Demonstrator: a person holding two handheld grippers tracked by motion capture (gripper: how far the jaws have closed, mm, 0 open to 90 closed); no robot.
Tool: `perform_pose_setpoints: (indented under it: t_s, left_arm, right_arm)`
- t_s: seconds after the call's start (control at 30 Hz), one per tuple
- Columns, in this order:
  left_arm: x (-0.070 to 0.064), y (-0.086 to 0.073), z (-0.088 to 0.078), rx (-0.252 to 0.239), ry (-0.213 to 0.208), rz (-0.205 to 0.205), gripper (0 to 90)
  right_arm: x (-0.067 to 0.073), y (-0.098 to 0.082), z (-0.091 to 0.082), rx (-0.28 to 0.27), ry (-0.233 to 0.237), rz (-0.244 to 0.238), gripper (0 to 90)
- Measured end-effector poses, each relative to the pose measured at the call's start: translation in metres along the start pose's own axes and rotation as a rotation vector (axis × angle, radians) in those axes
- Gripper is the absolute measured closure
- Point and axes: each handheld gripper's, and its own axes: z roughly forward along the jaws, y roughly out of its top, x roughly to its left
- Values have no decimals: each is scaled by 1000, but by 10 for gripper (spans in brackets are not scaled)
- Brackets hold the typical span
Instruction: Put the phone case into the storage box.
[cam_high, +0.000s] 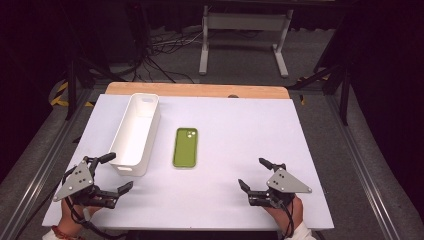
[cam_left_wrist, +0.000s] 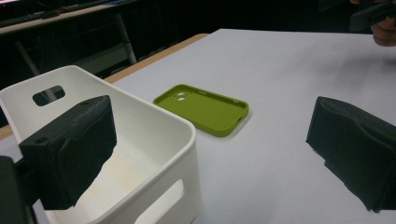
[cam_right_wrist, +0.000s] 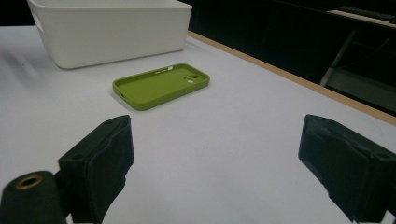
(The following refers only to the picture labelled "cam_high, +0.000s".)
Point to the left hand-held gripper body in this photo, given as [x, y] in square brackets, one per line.
[78, 181]

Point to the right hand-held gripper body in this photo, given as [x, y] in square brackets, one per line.
[283, 186]

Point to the white plastic storage bin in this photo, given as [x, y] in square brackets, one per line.
[136, 133]

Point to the green phone case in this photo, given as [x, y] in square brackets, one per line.
[185, 147]

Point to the person's right hand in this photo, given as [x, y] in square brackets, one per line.
[286, 215]

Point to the person's left hand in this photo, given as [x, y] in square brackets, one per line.
[74, 218]

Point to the white table cover sheet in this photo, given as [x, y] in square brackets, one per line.
[233, 150]

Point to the black metal stand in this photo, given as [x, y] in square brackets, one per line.
[343, 96]
[71, 90]

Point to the yellow black floor tape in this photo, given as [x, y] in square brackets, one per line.
[60, 96]

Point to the aluminium floor rail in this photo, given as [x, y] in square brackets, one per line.
[36, 166]
[366, 166]

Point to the white metal stand frame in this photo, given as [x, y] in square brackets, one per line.
[245, 21]

